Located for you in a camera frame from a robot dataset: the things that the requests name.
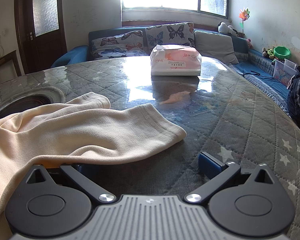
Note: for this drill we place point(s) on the dark wooden glass-panel door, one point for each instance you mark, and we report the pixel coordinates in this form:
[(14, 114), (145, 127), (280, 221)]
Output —
[(45, 42)]

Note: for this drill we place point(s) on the cream long-sleeve garment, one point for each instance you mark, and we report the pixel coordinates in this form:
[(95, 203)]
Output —
[(77, 135)]

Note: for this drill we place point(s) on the green brown plush toy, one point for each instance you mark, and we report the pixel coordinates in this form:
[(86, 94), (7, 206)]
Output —
[(269, 53)]

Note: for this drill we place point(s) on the round recessed table cooker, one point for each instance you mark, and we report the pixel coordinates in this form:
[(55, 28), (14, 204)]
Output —
[(32, 101)]

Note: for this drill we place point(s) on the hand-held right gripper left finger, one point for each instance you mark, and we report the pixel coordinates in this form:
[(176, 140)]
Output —
[(72, 176)]

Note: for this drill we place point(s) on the small pink plush toy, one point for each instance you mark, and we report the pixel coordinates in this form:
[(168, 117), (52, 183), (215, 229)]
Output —
[(249, 43)]

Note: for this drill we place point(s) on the square butterfly print cushion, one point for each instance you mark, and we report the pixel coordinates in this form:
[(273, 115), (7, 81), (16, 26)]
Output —
[(175, 33)]

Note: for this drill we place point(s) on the colourful pinwheel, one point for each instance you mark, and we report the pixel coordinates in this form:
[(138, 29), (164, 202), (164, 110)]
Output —
[(244, 15)]

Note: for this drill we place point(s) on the grey cushion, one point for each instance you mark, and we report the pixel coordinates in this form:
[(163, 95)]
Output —
[(214, 46)]

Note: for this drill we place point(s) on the clear plastic storage box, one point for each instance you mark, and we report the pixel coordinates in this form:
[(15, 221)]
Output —
[(282, 71)]

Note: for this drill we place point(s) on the long butterfly print cushion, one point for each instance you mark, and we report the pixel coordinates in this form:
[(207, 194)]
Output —
[(115, 45)]

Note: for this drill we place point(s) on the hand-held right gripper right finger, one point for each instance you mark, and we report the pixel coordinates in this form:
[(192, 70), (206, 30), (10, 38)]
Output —
[(209, 165)]

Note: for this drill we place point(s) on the panda plush toy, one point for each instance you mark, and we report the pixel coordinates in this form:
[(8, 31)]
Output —
[(224, 27)]

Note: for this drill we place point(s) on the pink white tissue pack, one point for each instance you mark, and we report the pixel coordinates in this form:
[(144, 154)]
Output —
[(175, 62)]

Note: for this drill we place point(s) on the green plastic bowl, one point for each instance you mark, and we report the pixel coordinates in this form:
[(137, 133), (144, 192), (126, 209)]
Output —
[(282, 52)]

